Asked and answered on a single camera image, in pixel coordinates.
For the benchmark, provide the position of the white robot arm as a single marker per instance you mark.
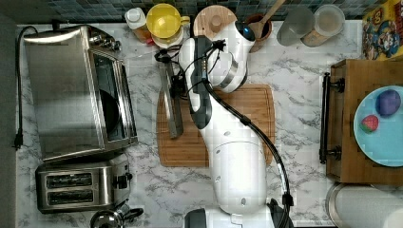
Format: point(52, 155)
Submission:
point(249, 178)

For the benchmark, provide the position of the stainless steel toaster oven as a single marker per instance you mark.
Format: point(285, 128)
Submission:
point(80, 93)

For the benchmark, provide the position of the bamboo cutting board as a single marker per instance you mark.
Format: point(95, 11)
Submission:
point(188, 150)

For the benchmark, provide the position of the round wooden lid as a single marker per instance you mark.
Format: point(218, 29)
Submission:
point(212, 19)

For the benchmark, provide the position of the yellow mug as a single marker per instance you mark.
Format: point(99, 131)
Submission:
point(166, 25)

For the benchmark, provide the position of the wooden spoon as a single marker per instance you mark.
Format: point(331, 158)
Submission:
point(257, 27)

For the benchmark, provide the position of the brown utensil cup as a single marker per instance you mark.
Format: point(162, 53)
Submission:
point(260, 41)

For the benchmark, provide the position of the white capped bottle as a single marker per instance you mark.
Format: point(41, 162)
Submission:
point(136, 21)

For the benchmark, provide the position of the grey lidded canister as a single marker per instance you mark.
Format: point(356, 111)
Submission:
point(298, 22)

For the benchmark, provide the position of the steel kettle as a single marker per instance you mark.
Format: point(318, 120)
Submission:
point(116, 218)

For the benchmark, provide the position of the stainless steel two-slot toaster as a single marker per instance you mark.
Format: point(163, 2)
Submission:
point(82, 186)

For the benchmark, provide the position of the clear lidded jar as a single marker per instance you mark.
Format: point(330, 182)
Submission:
point(328, 22)

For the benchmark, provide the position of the red toy strawberry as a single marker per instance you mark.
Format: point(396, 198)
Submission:
point(369, 124)

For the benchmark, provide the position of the large steel pot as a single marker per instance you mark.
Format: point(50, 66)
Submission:
point(363, 206)

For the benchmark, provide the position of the light blue plate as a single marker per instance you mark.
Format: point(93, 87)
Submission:
point(385, 145)

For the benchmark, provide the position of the purple toy fruit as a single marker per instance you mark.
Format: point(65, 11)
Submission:
point(387, 103)

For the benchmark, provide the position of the colourful cereal box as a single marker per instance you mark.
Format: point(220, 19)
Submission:
point(382, 35)

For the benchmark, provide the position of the wooden tray with handle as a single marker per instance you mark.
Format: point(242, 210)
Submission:
point(344, 87)

